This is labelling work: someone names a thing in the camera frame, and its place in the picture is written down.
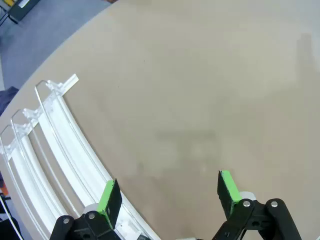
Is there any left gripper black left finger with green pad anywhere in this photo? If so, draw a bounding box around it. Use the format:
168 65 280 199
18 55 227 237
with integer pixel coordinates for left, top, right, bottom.
49 177 123 240

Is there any white cable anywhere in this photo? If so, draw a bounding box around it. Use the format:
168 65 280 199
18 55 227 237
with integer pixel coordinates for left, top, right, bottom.
0 194 24 240

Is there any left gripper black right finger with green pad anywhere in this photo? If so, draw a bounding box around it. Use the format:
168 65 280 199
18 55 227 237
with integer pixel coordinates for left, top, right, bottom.
211 170 303 240

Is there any purple cloth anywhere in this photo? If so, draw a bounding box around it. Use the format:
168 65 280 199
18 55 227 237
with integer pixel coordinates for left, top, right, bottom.
0 86 20 116

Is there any white can dispenser rack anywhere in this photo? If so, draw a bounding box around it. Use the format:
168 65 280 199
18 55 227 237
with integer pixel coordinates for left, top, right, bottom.
0 73 161 240

